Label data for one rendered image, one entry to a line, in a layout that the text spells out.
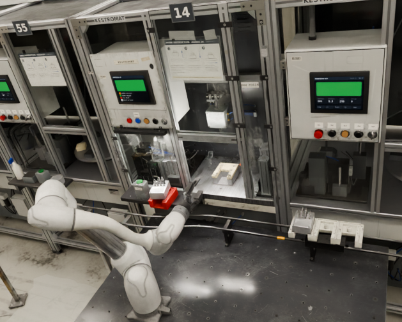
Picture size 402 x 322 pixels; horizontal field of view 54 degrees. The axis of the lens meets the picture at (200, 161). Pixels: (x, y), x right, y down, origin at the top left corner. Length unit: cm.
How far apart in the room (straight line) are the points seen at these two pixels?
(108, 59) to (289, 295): 159
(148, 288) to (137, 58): 119
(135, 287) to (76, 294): 150
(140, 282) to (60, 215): 53
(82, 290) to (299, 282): 190
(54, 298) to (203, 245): 154
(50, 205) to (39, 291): 195
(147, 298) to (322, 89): 130
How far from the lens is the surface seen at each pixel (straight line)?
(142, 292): 207
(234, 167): 258
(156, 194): 244
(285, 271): 229
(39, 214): 180
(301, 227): 217
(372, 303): 219
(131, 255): 217
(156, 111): 230
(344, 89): 190
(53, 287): 367
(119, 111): 245
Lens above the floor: 238
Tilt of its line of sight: 31 degrees down
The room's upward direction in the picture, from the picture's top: 12 degrees counter-clockwise
